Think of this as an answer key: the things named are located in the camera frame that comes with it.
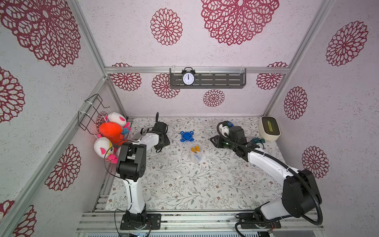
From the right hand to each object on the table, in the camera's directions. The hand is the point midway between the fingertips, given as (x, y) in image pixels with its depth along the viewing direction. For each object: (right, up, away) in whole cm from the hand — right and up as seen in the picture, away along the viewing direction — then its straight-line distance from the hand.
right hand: (211, 137), depth 85 cm
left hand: (-29, -5, +17) cm, 35 cm away
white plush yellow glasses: (-59, -6, -6) cm, 59 cm away
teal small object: (+33, -3, +12) cm, 35 cm away
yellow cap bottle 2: (-11, -7, +2) cm, 13 cm away
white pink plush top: (-60, +13, +9) cm, 62 cm away
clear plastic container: (-8, -13, +6) cm, 16 cm away
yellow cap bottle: (-8, -7, +4) cm, 11 cm away
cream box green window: (+45, +6, +22) cm, 51 cm away
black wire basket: (-65, +10, -10) cm, 66 cm away
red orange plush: (-59, +4, +4) cm, 59 cm away
